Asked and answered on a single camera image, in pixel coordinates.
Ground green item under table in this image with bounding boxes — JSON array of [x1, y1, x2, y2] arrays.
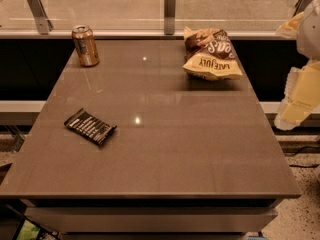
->
[[15, 220, 40, 240]]

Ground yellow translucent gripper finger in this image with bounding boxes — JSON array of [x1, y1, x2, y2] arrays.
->
[[274, 60, 320, 130], [276, 12, 304, 39]]

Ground orange soda can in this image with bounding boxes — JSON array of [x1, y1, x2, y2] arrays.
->
[[72, 25, 100, 67]]

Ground black rxbar chocolate wrapper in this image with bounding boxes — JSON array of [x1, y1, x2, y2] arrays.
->
[[64, 108, 117, 146]]

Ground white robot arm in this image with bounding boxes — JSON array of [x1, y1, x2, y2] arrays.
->
[[274, 0, 320, 130]]

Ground left metal glass bracket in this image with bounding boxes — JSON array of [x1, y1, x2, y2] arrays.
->
[[27, 0, 53, 35]]

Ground middle metal glass bracket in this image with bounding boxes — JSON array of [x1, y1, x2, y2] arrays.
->
[[164, 0, 176, 35]]

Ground brown chip bag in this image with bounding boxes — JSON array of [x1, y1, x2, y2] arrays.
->
[[183, 27, 242, 81]]

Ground glass railing panel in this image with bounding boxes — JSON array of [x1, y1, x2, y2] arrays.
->
[[0, 0, 299, 31]]

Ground grey table drawer front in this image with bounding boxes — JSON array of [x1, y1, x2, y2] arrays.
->
[[26, 207, 277, 233]]

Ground black floor cable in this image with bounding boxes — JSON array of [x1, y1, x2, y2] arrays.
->
[[284, 145, 320, 169]]

